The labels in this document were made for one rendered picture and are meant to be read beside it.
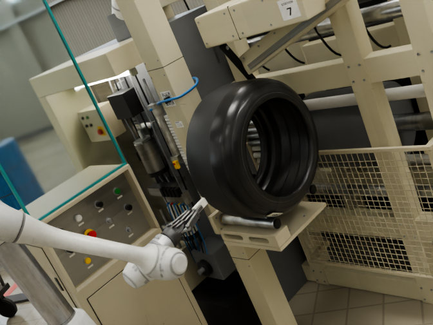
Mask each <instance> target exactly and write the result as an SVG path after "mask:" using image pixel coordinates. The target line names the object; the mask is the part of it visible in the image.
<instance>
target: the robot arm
mask: <svg viewBox="0 0 433 325"><path fill-rule="evenodd" d="M207 204H208V202H207V201H206V199H205V197H203V198H201V200H199V201H198V202H197V203H196V205H194V207H193V208H192V209H191V208H188V209H189V211H188V210H186V211H185V212H184V213H182V214H181V215H180V216H179V217H177V218H176V219H175V220H174V221H173V222H171V223H169V224H168V226H169V228H165V229H164V230H163V232H162V233H161V234H157V235H156V236H155V237H154V238H153V239H152V240H151V241H150V242H149V243H148V244H147V245H146V246H145V247H138V246H132V245H129V244H123V243H119V242H114V241H109V240H105V239H100V238H96V237H91V236H87V235H82V234H79V233H74V232H70V231H65V230H61V229H58V228H55V227H53V226H50V225H48V224H46V223H44V222H41V221H39V220H37V219H35V218H33V217H32V216H30V215H28V214H26V213H23V212H20V211H19V210H16V209H14V208H12V207H9V206H8V205H7V204H5V203H3V202H2V201H1V200H0V264H1V266H2V267H3V268H4V269H5V271H6V272H7V273H8V274H9V276H10V277H11V278H12V280H13V281H14V282H15V283H16V284H17V286H18V287H19V288H20V290H21V291H22V292H23V293H24V295H25V296H26V297H27V299H28V300H29V301H30V302H31V303H32V305H33V306H34V308H35V309H36V310H37V311H38V312H39V314H40V315H41V317H42V318H43V319H44V320H45V321H46V323H47V324H48V325H96V323H95V322H94V321H93V320H92V319H91V318H90V316H89V315H88V314H87V313H86V312H85V311H84V310H83V309H80V308H73V307H72V306H71V305H70V303H69V302H68V301H67V300H66V298H65V297H64V295H63V294H62V293H61V292H60V290H59V289H58V287H57V286H56V285H55V284H54V283H53V281H52V280H51V278H50V277H49V276H48V274H47V273H46V272H45V271H44V269H43V268H42V266H41V265H40V264H39V263H38V261H37V260H36V258H35V257H34V256H33V255H32V253H31V252H30V250H29V249H28V248H27V247H26V245H25V244H32V245H39V246H47V247H52V248H58V249H62V250H68V251H74V252H78V253H85V254H89V255H96V256H100V257H107V258H111V259H118V260H121V261H126V262H128V263H127V265H126V266H125V268H124V270H123V272H122V275H123V277H124V280H125V281H126V282H127V283H128V284H129V285H130V286H132V287H133V288H136V289H137V288H140V287H142V286H144V285H146V284H147V283H148V282H149V281H152V280H154V279H158V280H162V281H172V280H175V279H178V278H180V277H181V276H183V274H185V272H186V269H187V266H188V258H187V257H186V255H185V253H184V252H183V251H181V250H179V249H177V248H176V246H177V244H178V243H179V242H180V237H181V236H182V235H183V234H185V232H186V231H188V232H191V231H192V229H193V227H194V225H195V224H196V222H197V221H198V219H199V218H200V214H199V213H200V212H201V210H202V209H203V208H204V207H205V206H206V205H207Z"/></svg>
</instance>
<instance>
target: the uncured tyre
mask: <svg viewBox="0 0 433 325"><path fill-rule="evenodd" d="M251 120H252V122H253V124H254V126H255V128H256V130H257V132H258V136H259V140H260V148H261V156H260V165H259V168H258V171H257V173H256V176H255V178H254V177H253V174H252V172H251V169H250V167H249V163H248V160H247V150H246V140H247V131H248V128H249V124H250V122H251ZM186 157H187V162H188V168H189V172H190V175H191V178H192V181H193V183H194V185H195V187H196V189H197V190H198V192H199V194H200V195H201V196H202V197H205V199H206V201H207V202H208V204H210V205H211V206H212V207H214V208H215V209H217V210H218V211H220V212H222V213H225V214H227V215H231V216H236V217H252V218H261V219H270V218H274V217H266V216H268V215H270V214H272V213H283V214H281V215H284V214H286V213H288V212H290V211H291V210H293V209H294V208H295V207H296V206H297V205H298V204H299V203H300V202H301V201H302V199H303V198H304V197H305V194H306V193H307V191H308V190H309V188H310V186H311V184H312V182H313V179H314V176H315V173H316V169H317V165H318V136H317V131H316V127H315V124H314V120H313V117H312V115H311V113H310V111H309V109H308V107H307V106H306V104H305V103H304V102H303V101H302V99H301V98H300V96H299V95H298V94H297V93H296V92H295V91H294V90H293V89H292V88H291V87H290V86H288V85H286V84H285V83H283V82H281V81H278V80H275V79H269V78H256V79H249V80H245V81H239V82H235V83H229V84H225V85H222V86H220V87H218V88H216V89H215V90H213V91H212V92H210V93H209V94H207V95H206V96H205V97H204V98H203V100H201V102H200V103H199V105H198V106H197V108H196V109H195V111H194V113H193V115H192V118H191V120H190V123H189V127H188V133H187V138H186ZM281 215H279V216H281ZM277 217H278V216H277Z"/></svg>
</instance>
